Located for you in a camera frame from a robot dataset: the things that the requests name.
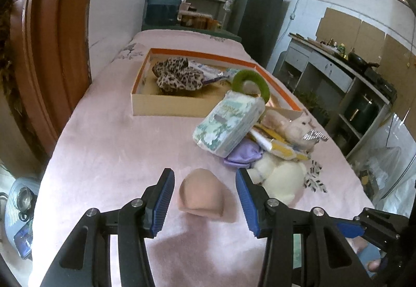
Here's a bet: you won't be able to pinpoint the white round appliance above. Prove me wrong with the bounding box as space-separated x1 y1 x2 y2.
5 176 41 242

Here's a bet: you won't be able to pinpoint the purple cloth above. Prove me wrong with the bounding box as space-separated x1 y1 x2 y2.
224 138 264 170

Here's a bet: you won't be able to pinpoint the dark grey refrigerator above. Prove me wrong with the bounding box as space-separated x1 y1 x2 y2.
227 0 287 69

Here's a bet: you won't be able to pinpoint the white plush toy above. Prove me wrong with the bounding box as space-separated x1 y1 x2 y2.
249 154 308 206

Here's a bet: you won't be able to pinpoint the dark green table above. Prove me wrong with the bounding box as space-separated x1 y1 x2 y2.
141 23 243 43

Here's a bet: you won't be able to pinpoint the pale green tissue pack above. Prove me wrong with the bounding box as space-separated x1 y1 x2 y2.
192 91 265 157

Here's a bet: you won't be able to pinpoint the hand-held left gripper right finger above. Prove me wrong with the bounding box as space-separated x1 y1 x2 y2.
236 168 371 287

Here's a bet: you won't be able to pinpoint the blue water jug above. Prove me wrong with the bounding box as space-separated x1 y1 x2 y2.
145 0 185 27

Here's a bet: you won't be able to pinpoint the potted plants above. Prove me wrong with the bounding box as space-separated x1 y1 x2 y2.
297 90 329 118

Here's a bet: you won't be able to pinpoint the beige foam sponge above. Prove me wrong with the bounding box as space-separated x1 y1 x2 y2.
179 168 225 218

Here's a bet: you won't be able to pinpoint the smartphone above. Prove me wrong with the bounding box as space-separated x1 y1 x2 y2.
15 225 33 260

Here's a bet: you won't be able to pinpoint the mint green cloth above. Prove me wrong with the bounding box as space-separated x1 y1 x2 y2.
292 235 304 271

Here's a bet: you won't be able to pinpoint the green fuzzy ring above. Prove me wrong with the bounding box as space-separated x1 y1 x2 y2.
231 70 271 102

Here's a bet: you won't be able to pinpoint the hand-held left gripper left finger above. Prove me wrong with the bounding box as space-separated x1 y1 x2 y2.
41 168 175 287

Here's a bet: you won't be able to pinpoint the black wok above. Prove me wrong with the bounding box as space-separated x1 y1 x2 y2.
348 52 380 71

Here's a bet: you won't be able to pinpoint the dark green air fryer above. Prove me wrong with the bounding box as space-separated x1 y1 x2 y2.
343 93 381 133

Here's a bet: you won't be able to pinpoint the clear plastic packet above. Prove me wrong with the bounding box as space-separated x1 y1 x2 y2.
190 61 228 82

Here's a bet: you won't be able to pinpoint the grey kitchen counter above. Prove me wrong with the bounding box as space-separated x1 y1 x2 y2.
273 33 399 157

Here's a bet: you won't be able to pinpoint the leopard print plush slipper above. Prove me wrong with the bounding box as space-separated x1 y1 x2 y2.
157 67 205 95
153 58 191 78

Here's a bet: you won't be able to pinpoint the cardboard sheets on wall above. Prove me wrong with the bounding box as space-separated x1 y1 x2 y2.
316 7 416 92

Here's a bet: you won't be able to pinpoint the brown wooden door frame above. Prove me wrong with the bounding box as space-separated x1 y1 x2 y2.
10 0 101 157

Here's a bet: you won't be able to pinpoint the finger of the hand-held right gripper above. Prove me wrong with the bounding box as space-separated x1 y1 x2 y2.
335 220 366 239

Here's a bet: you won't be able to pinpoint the yellow and white soft package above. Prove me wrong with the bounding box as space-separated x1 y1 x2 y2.
249 124 313 161

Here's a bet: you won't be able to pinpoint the orange rimmed cardboard box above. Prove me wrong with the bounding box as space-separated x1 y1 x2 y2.
131 48 303 118

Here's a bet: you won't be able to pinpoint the clear plastic bag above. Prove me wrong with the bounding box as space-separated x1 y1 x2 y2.
354 113 416 219

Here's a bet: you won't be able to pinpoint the black gas stove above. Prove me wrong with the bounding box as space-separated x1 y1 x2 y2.
364 69 398 102

